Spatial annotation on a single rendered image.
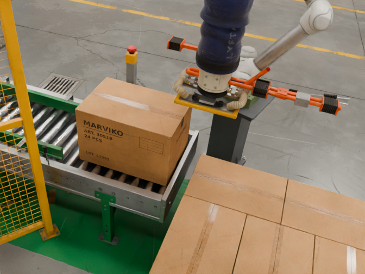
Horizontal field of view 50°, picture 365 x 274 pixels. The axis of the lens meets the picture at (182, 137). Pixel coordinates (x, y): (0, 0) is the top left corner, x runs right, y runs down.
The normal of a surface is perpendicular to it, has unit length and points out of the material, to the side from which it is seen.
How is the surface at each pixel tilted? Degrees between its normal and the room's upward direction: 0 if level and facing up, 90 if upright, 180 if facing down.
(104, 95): 0
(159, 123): 0
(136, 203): 90
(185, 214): 0
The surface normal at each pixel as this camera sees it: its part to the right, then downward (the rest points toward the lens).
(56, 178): -0.31, 0.58
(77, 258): 0.10, -0.76
